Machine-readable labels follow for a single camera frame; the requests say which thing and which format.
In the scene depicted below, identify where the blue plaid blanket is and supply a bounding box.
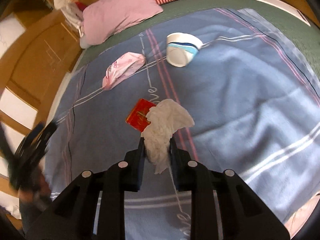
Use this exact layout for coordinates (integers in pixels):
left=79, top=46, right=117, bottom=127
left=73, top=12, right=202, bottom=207
left=43, top=7, right=320, bottom=240

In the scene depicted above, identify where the pink white wrapper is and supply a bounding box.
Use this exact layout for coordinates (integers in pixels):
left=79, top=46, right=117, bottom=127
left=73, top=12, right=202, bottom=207
left=102, top=52, right=146, bottom=90

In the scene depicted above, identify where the green bed mat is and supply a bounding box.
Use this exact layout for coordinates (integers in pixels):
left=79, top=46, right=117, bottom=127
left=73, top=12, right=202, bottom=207
left=75, top=0, right=320, bottom=81

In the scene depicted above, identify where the white flat board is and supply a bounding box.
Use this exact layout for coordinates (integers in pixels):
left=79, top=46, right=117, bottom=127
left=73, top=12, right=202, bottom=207
left=255, top=0, right=311, bottom=27

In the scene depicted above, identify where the pink pillow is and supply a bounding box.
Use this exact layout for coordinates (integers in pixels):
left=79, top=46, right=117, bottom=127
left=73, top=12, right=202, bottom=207
left=80, top=0, right=163, bottom=49

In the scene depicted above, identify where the white tissue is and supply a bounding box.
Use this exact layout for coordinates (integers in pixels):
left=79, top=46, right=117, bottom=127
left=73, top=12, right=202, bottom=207
left=141, top=99, right=195, bottom=174

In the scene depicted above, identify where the white blue paper cup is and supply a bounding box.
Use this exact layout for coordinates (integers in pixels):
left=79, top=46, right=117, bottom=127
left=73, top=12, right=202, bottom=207
left=166, top=33, right=203, bottom=67

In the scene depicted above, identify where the red cigarette box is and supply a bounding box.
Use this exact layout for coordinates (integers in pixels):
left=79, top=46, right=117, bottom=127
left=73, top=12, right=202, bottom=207
left=126, top=99, right=155, bottom=132

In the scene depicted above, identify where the wooden bed frame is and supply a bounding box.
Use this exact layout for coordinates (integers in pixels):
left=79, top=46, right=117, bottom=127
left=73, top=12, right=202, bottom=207
left=1, top=10, right=84, bottom=126

